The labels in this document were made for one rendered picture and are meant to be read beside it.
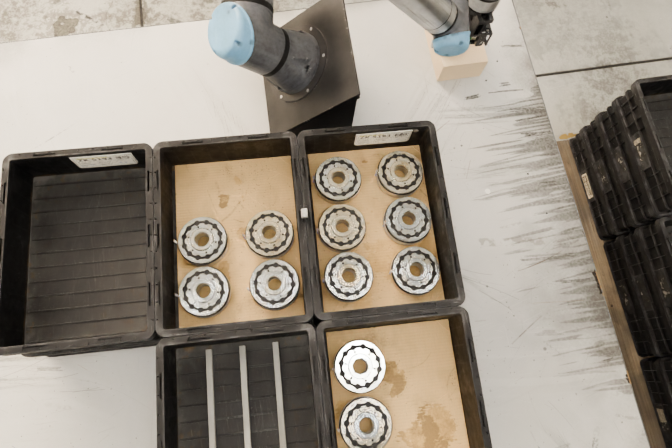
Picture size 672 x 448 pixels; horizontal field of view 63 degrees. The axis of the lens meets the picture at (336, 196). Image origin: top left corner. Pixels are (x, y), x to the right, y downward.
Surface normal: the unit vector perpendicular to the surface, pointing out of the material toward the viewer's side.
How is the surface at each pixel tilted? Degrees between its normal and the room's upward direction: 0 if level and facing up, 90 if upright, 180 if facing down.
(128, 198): 0
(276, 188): 0
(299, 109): 43
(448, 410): 0
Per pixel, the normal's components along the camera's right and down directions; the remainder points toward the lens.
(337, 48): -0.64, -0.14
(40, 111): 0.05, -0.30
